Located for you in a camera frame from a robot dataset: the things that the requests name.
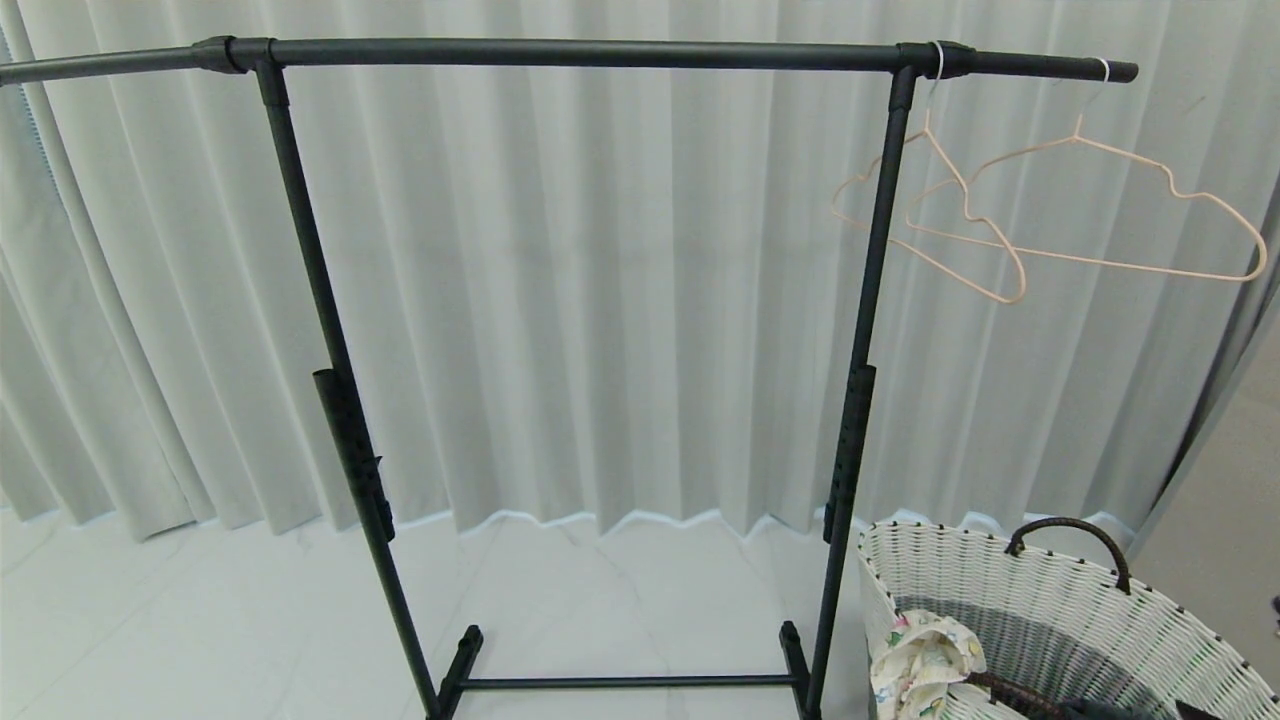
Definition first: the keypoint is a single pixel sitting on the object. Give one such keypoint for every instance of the pink clothes hanger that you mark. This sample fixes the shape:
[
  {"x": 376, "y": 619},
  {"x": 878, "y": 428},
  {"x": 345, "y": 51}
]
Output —
[
  {"x": 1150, "y": 265},
  {"x": 945, "y": 158}
]

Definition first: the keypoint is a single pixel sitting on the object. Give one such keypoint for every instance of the black clothes rack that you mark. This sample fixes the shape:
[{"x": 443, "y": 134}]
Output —
[{"x": 600, "y": 52}]

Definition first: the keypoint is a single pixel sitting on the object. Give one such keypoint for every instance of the white laundry basket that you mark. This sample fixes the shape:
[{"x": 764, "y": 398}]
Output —
[{"x": 1000, "y": 570}]

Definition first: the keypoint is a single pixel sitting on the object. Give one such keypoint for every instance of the white curtain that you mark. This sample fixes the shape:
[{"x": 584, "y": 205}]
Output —
[{"x": 600, "y": 300}]

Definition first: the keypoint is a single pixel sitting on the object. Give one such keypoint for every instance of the cream printed garment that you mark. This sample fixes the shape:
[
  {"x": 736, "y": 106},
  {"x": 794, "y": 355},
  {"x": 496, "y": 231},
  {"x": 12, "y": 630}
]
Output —
[{"x": 920, "y": 650}]

